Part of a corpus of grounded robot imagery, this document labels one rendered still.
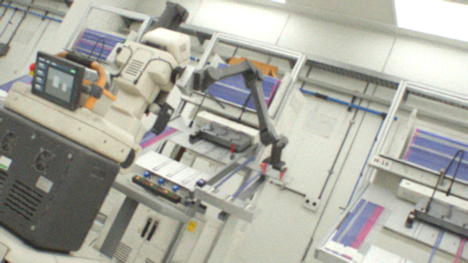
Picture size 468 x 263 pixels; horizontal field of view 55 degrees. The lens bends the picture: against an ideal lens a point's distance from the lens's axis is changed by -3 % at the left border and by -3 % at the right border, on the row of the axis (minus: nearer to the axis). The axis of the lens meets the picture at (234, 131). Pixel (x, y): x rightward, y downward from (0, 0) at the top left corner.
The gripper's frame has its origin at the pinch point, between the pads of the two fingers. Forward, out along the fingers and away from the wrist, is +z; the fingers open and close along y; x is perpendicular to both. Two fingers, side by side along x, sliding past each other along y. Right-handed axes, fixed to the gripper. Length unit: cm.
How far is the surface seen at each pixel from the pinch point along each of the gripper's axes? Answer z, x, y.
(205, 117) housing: 10, -51, 78
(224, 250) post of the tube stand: 37.1, 27.6, 8.9
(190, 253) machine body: 63, 18, 38
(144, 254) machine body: 74, 26, 67
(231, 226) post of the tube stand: 27.2, 19.3, 10.8
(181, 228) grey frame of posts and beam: 33, 32, 35
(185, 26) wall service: 11, -233, 234
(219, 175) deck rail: 18.3, -6.4, 36.6
